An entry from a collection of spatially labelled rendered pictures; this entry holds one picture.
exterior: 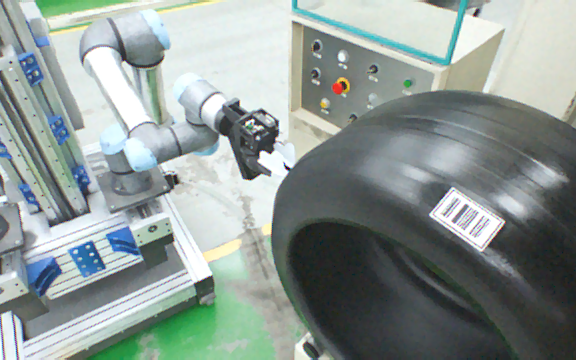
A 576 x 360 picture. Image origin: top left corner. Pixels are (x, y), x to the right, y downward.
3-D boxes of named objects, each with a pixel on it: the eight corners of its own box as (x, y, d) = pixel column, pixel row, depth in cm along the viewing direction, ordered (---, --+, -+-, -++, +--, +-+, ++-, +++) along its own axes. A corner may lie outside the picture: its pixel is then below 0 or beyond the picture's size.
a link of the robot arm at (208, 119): (202, 129, 89) (231, 114, 93) (215, 140, 87) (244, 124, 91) (199, 101, 83) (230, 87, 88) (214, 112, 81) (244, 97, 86)
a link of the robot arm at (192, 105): (200, 95, 98) (196, 64, 92) (229, 117, 94) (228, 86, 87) (172, 108, 94) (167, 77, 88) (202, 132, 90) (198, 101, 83)
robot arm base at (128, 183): (106, 177, 155) (98, 157, 149) (146, 163, 161) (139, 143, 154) (116, 201, 146) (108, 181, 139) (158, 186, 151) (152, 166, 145)
